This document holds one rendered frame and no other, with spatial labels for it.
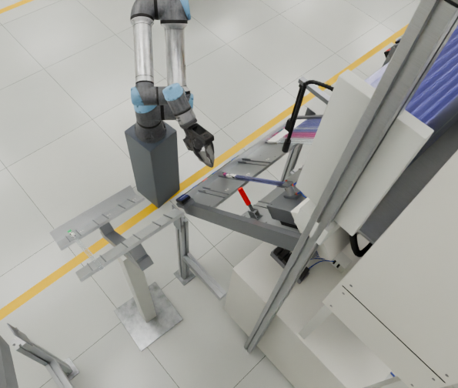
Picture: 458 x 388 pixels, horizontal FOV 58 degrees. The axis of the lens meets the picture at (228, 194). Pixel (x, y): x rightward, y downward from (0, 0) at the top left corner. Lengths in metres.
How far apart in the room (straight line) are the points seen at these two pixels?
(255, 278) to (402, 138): 1.08
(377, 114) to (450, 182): 0.15
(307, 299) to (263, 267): 0.20
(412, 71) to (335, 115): 0.19
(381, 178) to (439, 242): 0.15
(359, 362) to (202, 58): 2.39
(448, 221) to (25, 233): 2.20
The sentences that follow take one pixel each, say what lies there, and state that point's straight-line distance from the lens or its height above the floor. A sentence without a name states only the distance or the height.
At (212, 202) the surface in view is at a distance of 1.52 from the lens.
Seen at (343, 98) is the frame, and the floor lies 1.68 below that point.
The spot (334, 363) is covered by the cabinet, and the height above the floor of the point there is 0.62.
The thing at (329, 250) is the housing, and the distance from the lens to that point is 1.08.
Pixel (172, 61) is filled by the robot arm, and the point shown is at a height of 0.89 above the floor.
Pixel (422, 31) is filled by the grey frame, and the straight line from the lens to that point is 0.56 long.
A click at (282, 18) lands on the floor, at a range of 3.75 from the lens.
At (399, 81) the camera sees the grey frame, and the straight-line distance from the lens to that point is 0.59.
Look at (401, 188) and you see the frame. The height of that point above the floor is 1.39.
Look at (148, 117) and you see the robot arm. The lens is 1.92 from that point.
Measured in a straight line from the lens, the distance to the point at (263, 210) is 1.31.
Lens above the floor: 2.15
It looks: 59 degrees down
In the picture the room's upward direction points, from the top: 8 degrees clockwise
